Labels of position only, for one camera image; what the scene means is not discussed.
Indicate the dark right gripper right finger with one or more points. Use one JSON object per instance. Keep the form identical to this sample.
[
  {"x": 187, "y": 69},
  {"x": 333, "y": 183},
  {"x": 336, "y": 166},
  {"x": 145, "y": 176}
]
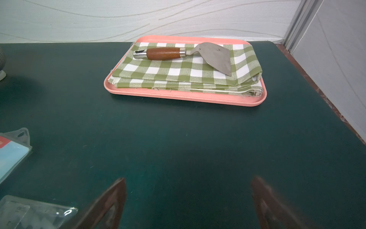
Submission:
[{"x": 271, "y": 212}]

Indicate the blue printed ruler set card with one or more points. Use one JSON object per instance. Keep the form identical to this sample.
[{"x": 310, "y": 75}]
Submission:
[{"x": 15, "y": 147}]

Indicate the green white checkered cloth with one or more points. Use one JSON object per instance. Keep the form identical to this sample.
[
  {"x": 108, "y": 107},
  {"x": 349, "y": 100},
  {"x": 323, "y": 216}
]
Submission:
[{"x": 191, "y": 74}]

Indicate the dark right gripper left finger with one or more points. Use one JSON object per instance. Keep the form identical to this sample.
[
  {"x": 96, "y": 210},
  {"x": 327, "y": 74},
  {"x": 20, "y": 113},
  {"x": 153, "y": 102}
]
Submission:
[{"x": 105, "y": 212}]

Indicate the pink plastic tray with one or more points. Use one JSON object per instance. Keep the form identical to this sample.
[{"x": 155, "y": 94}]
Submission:
[{"x": 224, "y": 99}]

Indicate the wooden handled metal scraper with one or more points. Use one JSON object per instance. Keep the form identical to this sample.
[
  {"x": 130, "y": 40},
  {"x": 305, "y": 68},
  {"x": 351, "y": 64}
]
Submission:
[{"x": 215, "y": 55}]

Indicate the purple striped bowl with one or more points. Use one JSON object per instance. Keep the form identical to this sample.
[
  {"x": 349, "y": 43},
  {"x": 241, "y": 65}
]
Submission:
[{"x": 2, "y": 64}]

